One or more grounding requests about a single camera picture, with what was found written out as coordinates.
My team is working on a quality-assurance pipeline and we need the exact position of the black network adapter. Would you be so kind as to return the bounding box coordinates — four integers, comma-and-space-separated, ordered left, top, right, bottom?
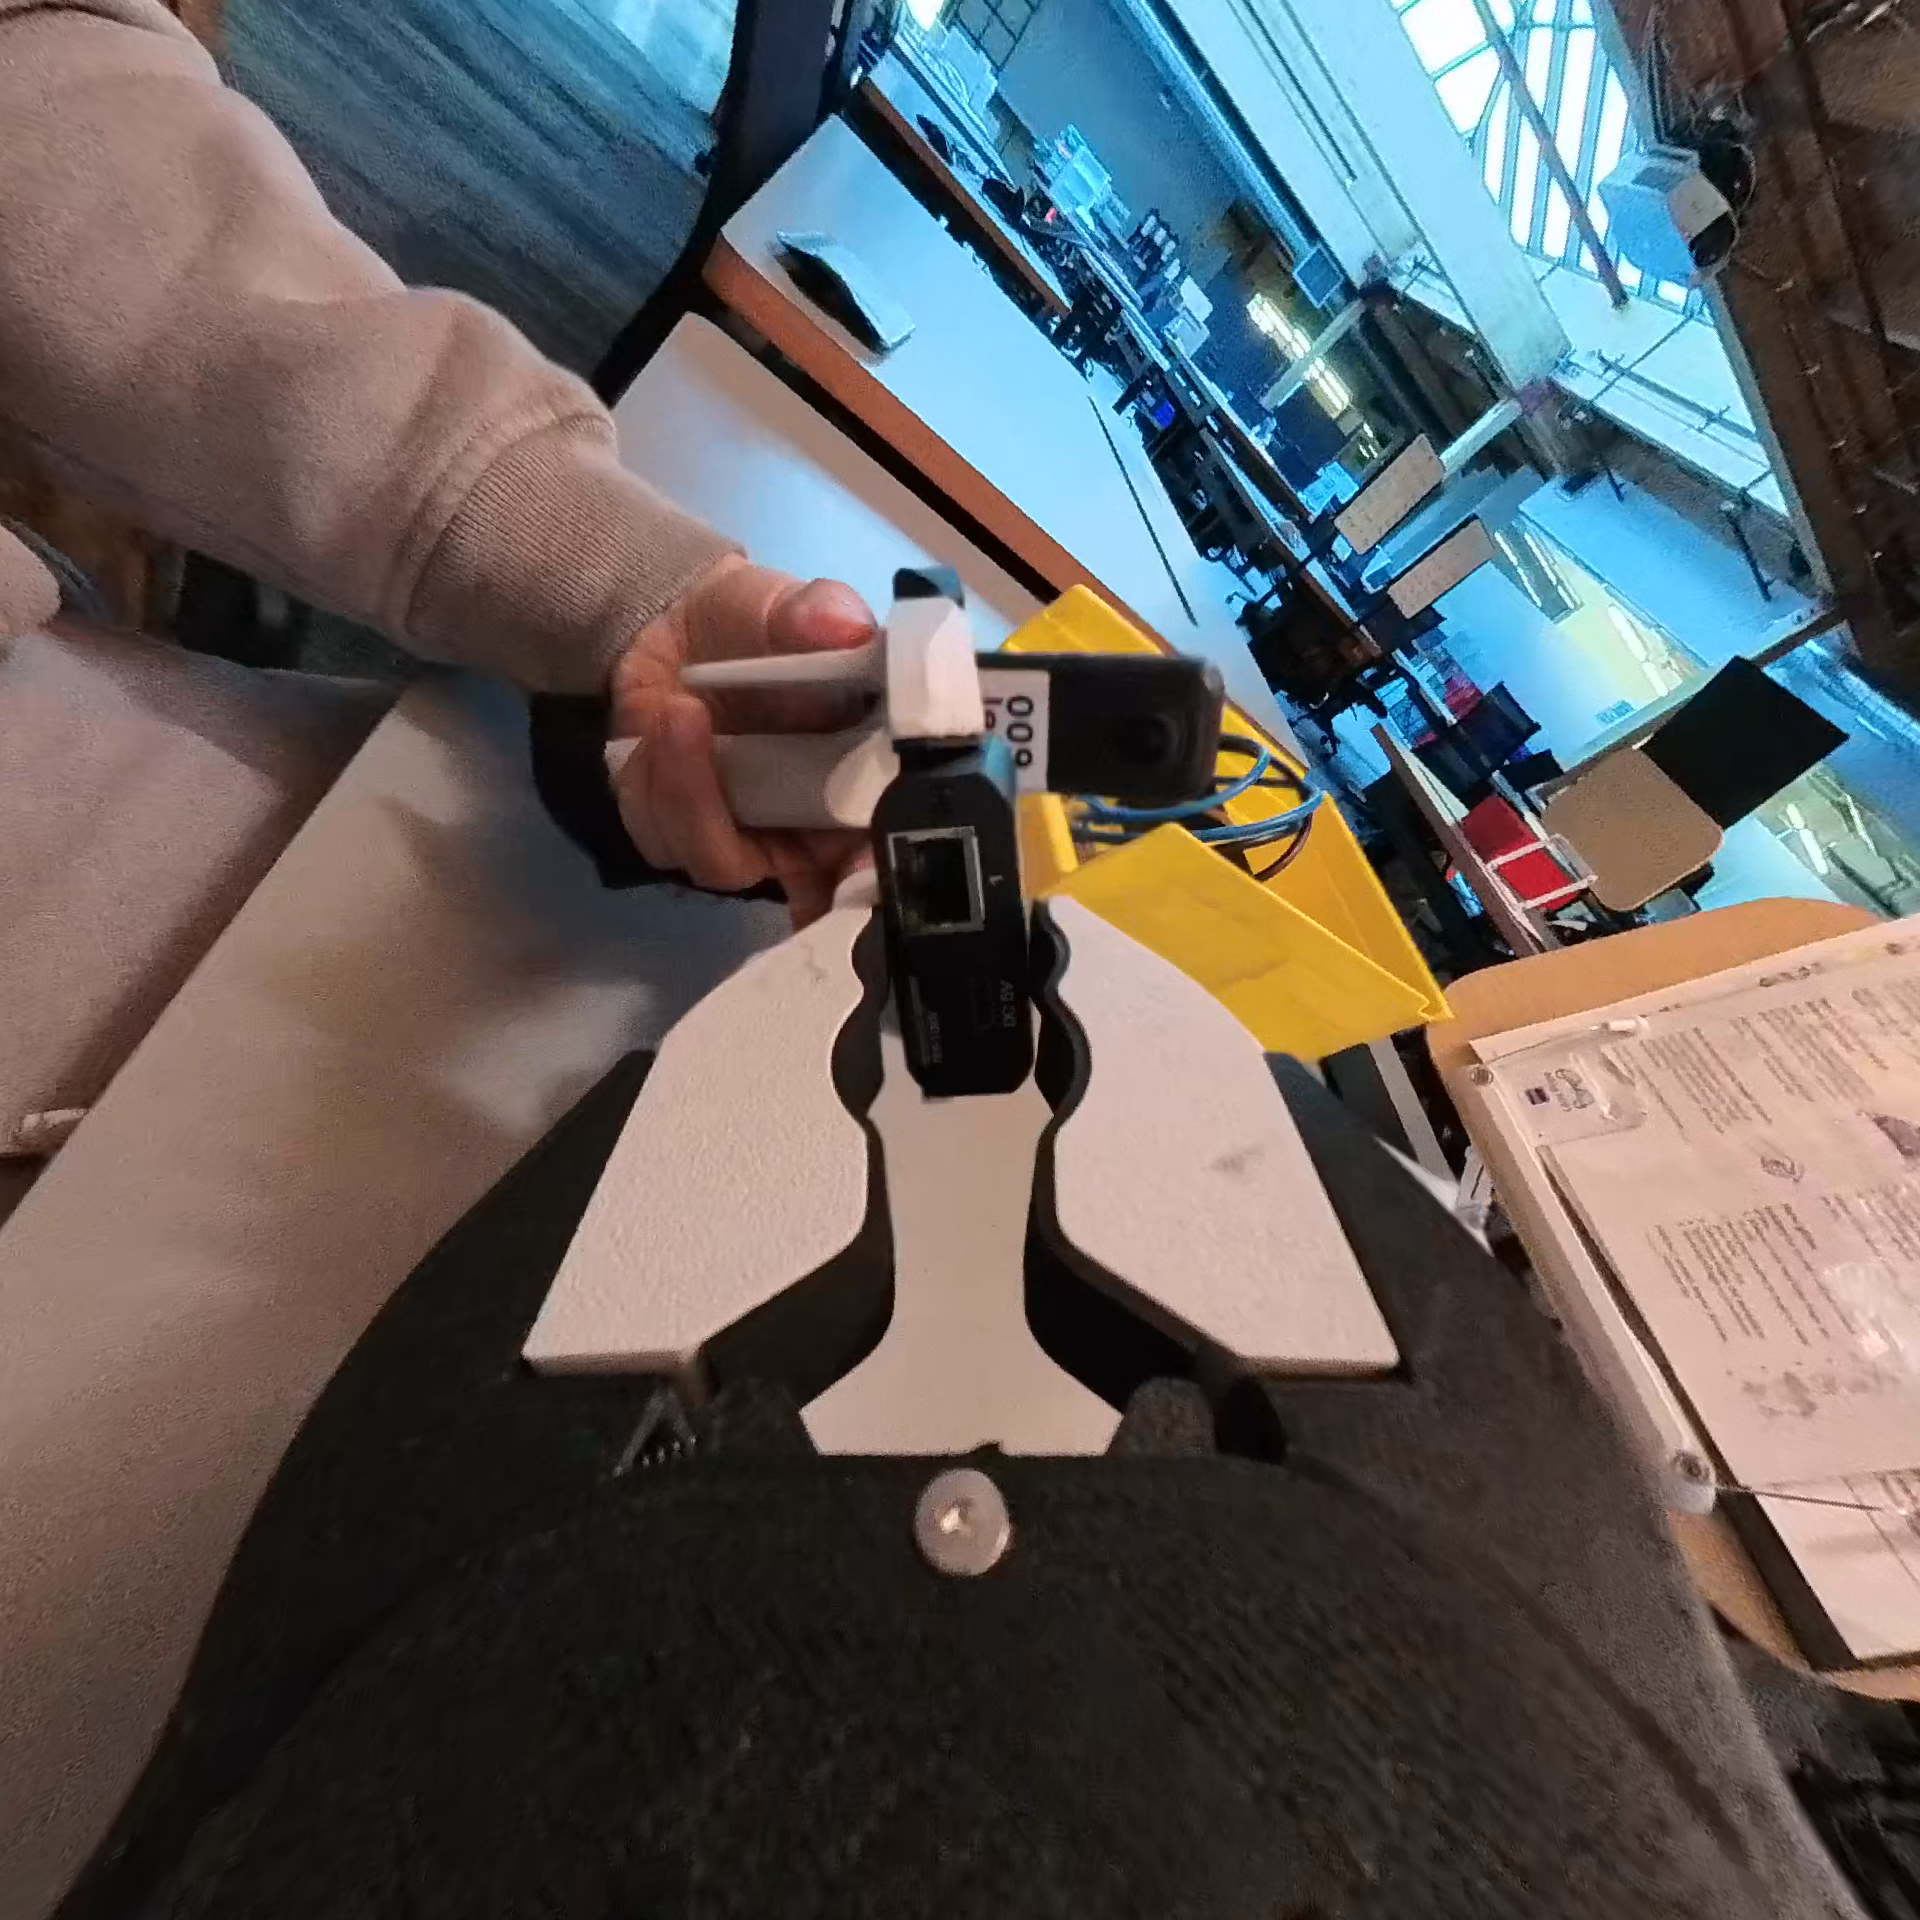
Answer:
872, 772, 1039, 1102

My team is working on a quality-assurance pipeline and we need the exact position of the white wall camera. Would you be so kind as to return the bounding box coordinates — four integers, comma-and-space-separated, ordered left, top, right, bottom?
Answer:
1597, 142, 1748, 279

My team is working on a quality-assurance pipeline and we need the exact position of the cluttered background workbench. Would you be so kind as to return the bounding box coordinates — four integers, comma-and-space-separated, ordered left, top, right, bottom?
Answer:
901, 31, 1396, 663

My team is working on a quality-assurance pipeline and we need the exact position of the person's light hoodie torso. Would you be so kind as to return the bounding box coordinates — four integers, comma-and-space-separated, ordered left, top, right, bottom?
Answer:
0, 518, 409, 1203

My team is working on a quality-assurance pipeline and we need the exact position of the yellow storage bin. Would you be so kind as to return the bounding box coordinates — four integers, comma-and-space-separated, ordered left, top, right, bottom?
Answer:
1001, 585, 1453, 1065

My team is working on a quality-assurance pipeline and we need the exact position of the black chair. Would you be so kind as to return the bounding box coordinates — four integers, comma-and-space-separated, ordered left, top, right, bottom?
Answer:
592, 0, 903, 408

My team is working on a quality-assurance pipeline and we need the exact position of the small black device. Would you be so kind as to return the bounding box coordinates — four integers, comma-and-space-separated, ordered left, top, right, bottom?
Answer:
772, 228, 916, 358

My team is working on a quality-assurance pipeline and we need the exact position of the black panel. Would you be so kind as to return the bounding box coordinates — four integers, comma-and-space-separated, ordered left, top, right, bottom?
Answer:
1641, 656, 1848, 830

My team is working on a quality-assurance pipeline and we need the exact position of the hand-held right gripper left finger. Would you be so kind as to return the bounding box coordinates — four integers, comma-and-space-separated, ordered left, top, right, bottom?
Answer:
521, 903, 897, 1407

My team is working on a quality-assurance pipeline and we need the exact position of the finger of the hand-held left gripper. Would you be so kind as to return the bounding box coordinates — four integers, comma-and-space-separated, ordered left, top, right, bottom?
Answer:
881, 567, 990, 747

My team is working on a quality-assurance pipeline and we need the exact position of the white table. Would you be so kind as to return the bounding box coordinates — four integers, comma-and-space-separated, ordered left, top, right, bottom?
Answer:
704, 113, 1353, 782

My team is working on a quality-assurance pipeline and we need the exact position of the person's left forearm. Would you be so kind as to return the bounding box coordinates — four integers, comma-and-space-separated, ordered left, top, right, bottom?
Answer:
0, 0, 752, 705

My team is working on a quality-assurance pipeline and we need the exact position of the white clipboard with papers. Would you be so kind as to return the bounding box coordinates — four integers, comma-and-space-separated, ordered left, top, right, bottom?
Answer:
1472, 914, 1920, 1664

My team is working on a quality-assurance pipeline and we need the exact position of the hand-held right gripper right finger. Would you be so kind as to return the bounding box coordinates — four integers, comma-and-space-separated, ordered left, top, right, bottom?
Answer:
1025, 897, 1407, 1384

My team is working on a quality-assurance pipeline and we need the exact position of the person's left hand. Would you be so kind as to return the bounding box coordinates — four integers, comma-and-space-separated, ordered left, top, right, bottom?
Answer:
608, 559, 888, 924

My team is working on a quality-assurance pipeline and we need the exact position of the red crate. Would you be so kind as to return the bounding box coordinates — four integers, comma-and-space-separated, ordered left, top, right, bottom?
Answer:
1463, 795, 1593, 911

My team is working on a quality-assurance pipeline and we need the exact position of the blue cable bundle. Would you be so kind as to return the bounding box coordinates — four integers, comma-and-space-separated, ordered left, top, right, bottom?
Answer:
1072, 744, 1328, 887

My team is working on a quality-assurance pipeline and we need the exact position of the pale sign board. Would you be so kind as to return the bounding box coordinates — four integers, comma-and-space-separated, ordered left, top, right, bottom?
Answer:
1386, 518, 1501, 620
1332, 434, 1449, 559

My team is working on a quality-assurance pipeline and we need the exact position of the beige rounded panel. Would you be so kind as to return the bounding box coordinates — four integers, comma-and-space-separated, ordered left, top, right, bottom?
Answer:
1543, 747, 1728, 914

